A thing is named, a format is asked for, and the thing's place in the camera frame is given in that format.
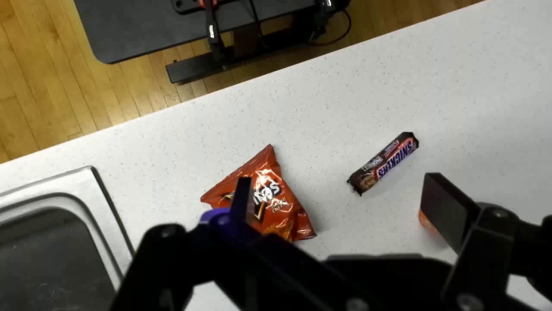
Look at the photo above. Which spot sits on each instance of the purple plastic gripper piece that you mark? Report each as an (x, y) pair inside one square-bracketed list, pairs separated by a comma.
[(214, 219)]

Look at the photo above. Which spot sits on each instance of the black desk top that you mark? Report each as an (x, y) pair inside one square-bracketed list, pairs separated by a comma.
[(144, 27)]

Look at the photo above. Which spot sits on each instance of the black desk base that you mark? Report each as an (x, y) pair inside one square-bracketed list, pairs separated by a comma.
[(230, 61)]

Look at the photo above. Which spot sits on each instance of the stainless steel double sink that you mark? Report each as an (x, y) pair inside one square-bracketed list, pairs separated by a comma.
[(52, 253)]

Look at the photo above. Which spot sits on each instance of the orange chips bag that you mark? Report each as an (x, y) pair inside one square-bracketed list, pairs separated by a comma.
[(270, 196)]

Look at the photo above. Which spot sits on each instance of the brown chocolate bar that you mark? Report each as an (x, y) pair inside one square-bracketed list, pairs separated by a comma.
[(383, 163)]

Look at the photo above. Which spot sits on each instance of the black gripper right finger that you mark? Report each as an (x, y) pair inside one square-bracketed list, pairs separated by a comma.
[(449, 210)]

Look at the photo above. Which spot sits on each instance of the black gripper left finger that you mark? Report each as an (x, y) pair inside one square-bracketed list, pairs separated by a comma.
[(173, 270)]

